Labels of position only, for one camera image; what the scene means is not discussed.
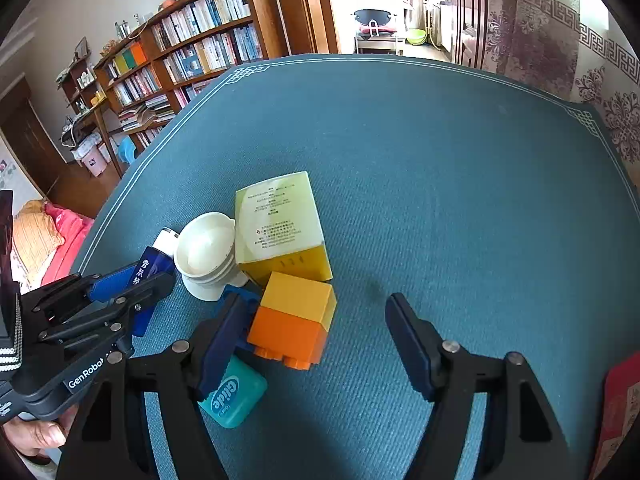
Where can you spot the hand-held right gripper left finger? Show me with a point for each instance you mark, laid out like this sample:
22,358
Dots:
220,355

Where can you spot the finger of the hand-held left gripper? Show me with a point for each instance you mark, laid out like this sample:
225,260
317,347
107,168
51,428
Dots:
115,282
145,295

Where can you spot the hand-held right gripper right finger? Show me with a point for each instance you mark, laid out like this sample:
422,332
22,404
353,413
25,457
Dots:
410,345

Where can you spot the blue bottle with white cap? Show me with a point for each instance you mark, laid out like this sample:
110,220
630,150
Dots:
150,260

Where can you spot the yellow and orange toy block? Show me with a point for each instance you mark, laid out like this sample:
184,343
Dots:
290,330

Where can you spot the red storage box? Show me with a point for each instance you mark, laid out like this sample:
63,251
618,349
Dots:
620,410

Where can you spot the person's left hand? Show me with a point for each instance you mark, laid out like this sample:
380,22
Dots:
35,435

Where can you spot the teal floss container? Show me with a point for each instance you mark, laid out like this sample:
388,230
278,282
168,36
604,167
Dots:
235,395

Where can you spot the pink bedding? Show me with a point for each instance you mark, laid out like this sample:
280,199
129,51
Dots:
55,240

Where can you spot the white ribbed bowl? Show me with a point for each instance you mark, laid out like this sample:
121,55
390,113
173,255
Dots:
205,245

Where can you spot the blue plastic stool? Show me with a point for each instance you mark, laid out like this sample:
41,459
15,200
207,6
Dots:
127,151

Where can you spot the cream and yellow carton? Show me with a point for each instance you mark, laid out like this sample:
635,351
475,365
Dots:
280,220

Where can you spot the dark wooden shelf unit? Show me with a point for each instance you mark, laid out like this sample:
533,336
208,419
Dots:
87,105

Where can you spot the rows of books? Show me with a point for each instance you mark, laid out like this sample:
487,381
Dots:
210,40

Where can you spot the green plastic basin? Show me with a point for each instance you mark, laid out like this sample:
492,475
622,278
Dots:
416,36

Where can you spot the wooden bookcase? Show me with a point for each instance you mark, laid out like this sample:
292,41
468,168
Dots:
265,10

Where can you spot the black wok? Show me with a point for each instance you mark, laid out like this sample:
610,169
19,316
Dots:
374,15

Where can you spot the patterned beige curtain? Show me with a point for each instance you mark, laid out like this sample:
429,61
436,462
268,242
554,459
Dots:
550,35

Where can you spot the wooden door frame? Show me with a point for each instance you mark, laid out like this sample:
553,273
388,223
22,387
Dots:
305,5

